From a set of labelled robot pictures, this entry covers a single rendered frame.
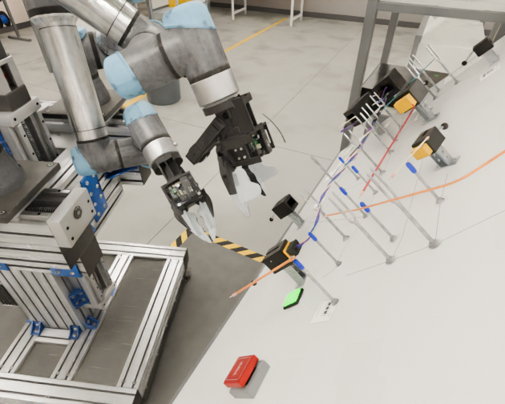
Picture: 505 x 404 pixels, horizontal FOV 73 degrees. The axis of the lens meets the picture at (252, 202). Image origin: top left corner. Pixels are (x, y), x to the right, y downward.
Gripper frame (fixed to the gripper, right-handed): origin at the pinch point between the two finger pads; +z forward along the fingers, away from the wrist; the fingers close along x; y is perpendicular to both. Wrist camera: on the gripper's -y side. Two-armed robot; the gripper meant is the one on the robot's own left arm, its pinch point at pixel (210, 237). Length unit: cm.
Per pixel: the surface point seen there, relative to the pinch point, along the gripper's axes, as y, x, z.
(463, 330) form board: 43, 18, 27
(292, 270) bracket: 5.5, 11.5, 15.5
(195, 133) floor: -244, 29, -133
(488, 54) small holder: -1, 86, -5
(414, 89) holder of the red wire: -2, 64, -7
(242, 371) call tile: 20.5, -5.1, 23.5
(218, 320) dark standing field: -115, -23, 24
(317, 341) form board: 24.0, 7.0, 25.0
